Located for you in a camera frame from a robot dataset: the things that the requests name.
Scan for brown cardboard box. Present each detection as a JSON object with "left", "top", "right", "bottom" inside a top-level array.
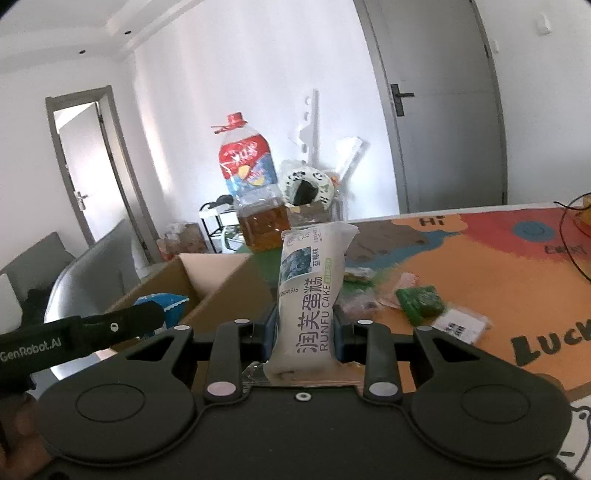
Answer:
[{"left": 288, "top": 203, "right": 342, "bottom": 227}]

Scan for large oil bottle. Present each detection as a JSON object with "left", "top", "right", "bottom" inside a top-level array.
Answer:
[{"left": 211, "top": 112, "right": 291, "bottom": 252}]

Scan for grey door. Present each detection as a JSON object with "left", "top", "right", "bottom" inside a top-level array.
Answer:
[{"left": 353, "top": 0, "right": 509, "bottom": 215}]

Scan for white plastic bag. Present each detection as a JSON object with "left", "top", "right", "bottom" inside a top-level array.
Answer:
[{"left": 222, "top": 228, "right": 252, "bottom": 254}]

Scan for cardboard boxes with goods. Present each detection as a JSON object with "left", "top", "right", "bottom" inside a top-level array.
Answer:
[{"left": 157, "top": 222, "right": 208, "bottom": 264}]

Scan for white cake packet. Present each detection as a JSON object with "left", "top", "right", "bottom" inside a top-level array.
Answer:
[{"left": 265, "top": 220, "right": 361, "bottom": 386}]

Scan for white board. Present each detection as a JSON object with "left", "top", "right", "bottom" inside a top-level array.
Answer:
[{"left": 335, "top": 136, "right": 370, "bottom": 178}]

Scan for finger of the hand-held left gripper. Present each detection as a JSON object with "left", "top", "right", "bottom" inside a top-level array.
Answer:
[{"left": 81, "top": 302, "right": 166, "bottom": 349}]

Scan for dark cloth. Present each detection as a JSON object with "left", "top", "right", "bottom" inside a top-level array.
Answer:
[{"left": 21, "top": 288, "right": 52, "bottom": 330}]

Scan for white wooden rack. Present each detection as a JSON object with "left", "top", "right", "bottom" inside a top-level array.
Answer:
[{"left": 287, "top": 89, "right": 320, "bottom": 167}]

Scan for grey sofa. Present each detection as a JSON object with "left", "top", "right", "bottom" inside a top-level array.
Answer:
[{"left": 0, "top": 232, "right": 77, "bottom": 333}]

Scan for grey framed doorway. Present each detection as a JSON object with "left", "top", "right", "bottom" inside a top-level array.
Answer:
[{"left": 45, "top": 85, "right": 158, "bottom": 264}]

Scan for person's left hand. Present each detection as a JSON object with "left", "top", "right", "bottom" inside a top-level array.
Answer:
[{"left": 0, "top": 396, "right": 52, "bottom": 478}]

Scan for black door handle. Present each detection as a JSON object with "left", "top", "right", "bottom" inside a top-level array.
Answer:
[{"left": 390, "top": 84, "right": 415, "bottom": 116}]

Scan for dark green snack packet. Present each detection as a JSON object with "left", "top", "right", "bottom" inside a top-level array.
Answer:
[{"left": 396, "top": 285, "right": 446, "bottom": 326}]

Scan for colourful cartoon table mat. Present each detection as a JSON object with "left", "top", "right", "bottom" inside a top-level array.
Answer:
[{"left": 235, "top": 205, "right": 591, "bottom": 476}]

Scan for panda print round cushion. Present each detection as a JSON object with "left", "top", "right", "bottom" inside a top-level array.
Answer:
[{"left": 279, "top": 167, "right": 338, "bottom": 208}]

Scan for yellow container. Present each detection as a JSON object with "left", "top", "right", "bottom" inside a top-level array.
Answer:
[{"left": 573, "top": 196, "right": 591, "bottom": 232}]

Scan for black cable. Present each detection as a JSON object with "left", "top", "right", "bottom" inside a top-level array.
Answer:
[{"left": 553, "top": 194, "right": 591, "bottom": 280}]

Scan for black label clear packet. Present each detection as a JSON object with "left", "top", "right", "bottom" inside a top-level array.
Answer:
[{"left": 431, "top": 307, "right": 492, "bottom": 344}]

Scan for blue white snack packet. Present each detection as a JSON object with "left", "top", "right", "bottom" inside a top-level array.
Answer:
[{"left": 134, "top": 292, "right": 191, "bottom": 330}]

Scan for black shoe rack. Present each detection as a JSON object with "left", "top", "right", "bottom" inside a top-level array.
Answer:
[{"left": 199, "top": 200, "right": 241, "bottom": 254}]

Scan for orange pink snack wrapper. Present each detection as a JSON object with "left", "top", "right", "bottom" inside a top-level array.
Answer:
[{"left": 379, "top": 272, "right": 421, "bottom": 308}]

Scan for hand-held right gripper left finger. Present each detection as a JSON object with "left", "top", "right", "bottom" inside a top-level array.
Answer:
[{"left": 113, "top": 311, "right": 280, "bottom": 401}]

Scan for grey chair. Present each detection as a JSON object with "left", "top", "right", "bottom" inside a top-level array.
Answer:
[{"left": 44, "top": 219, "right": 139, "bottom": 324}]

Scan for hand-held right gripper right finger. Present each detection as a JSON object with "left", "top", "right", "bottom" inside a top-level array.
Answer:
[{"left": 333, "top": 307, "right": 490, "bottom": 401}]

